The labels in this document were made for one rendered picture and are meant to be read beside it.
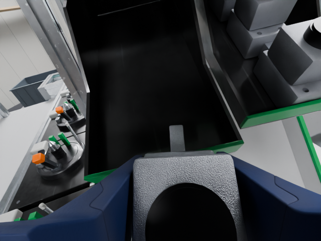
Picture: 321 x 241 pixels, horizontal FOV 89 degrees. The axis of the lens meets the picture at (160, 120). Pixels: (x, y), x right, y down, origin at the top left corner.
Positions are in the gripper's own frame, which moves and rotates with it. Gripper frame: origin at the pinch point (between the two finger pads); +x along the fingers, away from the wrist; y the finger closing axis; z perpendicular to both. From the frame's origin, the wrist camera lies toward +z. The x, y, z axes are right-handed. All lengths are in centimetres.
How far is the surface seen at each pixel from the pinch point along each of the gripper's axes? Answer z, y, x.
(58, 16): 132, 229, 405
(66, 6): 11.9, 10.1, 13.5
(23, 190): -24, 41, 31
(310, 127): -46, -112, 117
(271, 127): -5.6, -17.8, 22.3
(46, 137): -17, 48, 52
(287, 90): 2.8, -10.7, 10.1
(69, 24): 10.2, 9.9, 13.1
